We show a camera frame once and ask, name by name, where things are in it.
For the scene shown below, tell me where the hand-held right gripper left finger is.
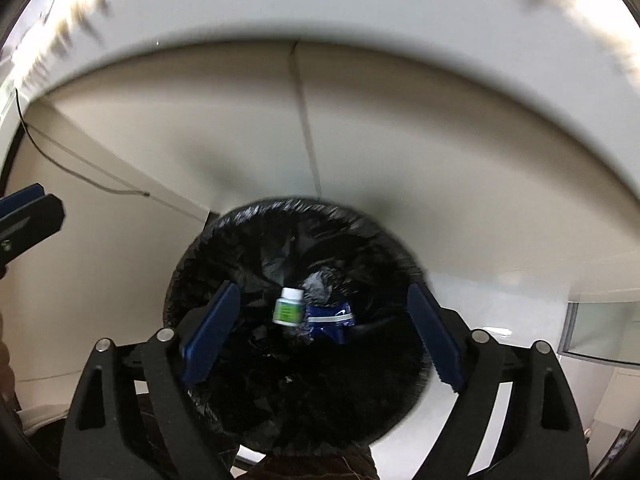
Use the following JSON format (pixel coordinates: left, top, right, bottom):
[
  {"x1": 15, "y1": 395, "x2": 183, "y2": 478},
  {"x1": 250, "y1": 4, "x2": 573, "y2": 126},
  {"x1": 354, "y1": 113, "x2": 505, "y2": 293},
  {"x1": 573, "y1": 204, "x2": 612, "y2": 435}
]
[{"x1": 60, "y1": 280, "x2": 241, "y2": 480}]

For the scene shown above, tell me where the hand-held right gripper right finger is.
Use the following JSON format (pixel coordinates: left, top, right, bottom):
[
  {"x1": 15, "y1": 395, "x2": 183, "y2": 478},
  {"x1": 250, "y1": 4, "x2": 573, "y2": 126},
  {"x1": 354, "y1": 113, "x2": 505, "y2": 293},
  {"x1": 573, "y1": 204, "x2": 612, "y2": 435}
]
[{"x1": 406, "y1": 282, "x2": 591, "y2": 480}]

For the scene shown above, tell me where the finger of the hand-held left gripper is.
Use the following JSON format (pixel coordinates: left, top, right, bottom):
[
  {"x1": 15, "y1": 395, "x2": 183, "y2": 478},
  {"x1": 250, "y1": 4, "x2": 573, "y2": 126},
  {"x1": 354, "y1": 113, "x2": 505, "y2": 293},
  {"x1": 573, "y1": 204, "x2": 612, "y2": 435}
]
[{"x1": 0, "y1": 183, "x2": 67, "y2": 271}]

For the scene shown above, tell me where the white bottle with green label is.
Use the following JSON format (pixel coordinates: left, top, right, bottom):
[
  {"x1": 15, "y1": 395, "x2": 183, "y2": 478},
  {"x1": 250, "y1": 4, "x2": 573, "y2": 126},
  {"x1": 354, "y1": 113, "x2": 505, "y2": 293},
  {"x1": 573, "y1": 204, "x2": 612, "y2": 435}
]
[{"x1": 272, "y1": 287, "x2": 304, "y2": 327}]

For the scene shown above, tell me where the trash bin with black bag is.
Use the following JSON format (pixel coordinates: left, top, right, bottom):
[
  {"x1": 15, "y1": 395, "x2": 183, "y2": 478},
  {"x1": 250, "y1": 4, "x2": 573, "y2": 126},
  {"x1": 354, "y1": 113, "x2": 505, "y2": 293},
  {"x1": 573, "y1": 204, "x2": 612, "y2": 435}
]
[{"x1": 164, "y1": 197, "x2": 432, "y2": 458}]

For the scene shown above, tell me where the blue foil packet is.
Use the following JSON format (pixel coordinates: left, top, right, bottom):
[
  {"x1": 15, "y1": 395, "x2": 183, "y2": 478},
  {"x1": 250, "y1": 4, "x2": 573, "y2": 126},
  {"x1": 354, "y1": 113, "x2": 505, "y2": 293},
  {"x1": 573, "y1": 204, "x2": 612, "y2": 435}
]
[{"x1": 302, "y1": 301, "x2": 357, "y2": 345}]

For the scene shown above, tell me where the brown cloth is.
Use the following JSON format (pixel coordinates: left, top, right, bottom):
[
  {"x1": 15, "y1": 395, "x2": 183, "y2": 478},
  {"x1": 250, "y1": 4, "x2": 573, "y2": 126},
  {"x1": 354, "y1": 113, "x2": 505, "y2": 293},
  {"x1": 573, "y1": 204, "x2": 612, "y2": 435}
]
[{"x1": 260, "y1": 447, "x2": 377, "y2": 480}]

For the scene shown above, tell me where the glass panel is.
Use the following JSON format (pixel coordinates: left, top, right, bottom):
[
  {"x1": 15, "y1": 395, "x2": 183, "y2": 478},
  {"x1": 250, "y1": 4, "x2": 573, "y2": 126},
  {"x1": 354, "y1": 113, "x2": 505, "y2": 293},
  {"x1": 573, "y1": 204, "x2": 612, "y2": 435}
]
[{"x1": 557, "y1": 302, "x2": 640, "y2": 366}]

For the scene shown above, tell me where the thin grey wall cable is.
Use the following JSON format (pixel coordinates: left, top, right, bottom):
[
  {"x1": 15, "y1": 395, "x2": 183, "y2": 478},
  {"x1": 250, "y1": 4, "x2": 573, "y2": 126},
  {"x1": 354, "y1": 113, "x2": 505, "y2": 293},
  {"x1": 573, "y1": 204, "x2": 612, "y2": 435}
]
[{"x1": 15, "y1": 87, "x2": 151, "y2": 197}]

